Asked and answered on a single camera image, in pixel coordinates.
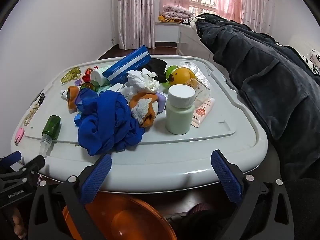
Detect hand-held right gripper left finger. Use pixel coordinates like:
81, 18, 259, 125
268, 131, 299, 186
28, 153, 112, 240

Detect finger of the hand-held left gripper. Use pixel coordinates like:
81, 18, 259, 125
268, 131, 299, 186
0, 154, 46, 181
0, 151, 22, 167

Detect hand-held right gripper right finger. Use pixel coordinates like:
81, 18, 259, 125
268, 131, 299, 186
211, 149, 295, 240

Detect green spray bottle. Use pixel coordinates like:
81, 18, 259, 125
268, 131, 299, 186
39, 115, 62, 157

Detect blue cloth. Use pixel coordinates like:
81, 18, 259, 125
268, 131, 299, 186
74, 88, 145, 156

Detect orange plastic bin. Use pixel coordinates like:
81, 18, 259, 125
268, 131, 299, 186
62, 192, 178, 240

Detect pink cosmetic tube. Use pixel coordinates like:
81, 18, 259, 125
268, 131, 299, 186
191, 97, 216, 128

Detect orange sock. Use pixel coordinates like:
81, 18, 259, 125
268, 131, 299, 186
67, 85, 80, 110

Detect white pill bottle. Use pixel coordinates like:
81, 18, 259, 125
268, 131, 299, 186
165, 84, 196, 135

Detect orange white plush toy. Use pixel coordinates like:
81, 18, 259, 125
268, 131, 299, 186
129, 92, 160, 128

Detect clear cup orange print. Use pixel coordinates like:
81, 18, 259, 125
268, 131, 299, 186
184, 78, 211, 108

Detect white paper box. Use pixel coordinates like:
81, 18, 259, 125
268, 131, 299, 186
110, 82, 129, 95

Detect green transparent cap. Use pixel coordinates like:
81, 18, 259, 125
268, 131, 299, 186
80, 80, 100, 92

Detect purple soap box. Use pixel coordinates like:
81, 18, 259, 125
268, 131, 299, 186
156, 92, 167, 112

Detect white tissue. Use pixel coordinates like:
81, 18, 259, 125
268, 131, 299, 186
127, 68, 160, 99

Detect person's left hand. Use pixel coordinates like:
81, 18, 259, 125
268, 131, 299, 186
11, 206, 28, 240

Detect pink clip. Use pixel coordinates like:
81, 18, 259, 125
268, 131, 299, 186
14, 127, 25, 146

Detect beige rubber bands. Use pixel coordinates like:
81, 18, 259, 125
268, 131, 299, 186
24, 102, 40, 126

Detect white plastic storage box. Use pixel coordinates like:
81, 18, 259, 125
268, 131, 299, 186
10, 54, 268, 193

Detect yellow hair claw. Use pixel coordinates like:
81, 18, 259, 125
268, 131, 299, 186
60, 66, 82, 85

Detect white round jar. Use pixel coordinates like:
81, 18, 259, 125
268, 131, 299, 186
90, 65, 113, 85

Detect red plush toy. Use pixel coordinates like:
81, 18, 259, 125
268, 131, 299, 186
81, 66, 99, 83

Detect dark fleece robe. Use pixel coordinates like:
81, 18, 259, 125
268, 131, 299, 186
189, 13, 320, 180

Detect yellow green bird toy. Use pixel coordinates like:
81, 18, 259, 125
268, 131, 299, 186
165, 65, 198, 88

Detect blue white striped box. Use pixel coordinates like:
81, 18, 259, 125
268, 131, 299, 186
102, 45, 152, 85

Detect black cloth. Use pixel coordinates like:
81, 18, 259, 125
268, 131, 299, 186
144, 58, 168, 83

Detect black white panda plush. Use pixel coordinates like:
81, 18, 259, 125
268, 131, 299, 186
297, 46, 320, 77

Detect yellow tiger print blanket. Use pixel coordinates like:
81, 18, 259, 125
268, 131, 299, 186
159, 15, 182, 23

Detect pink patterned curtain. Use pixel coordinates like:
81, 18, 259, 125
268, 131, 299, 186
217, 0, 275, 34
114, 0, 157, 50

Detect folded pink quilt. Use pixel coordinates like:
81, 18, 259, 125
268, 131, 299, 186
161, 4, 194, 19

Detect white bed frame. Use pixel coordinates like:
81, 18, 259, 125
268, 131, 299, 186
155, 21, 213, 55

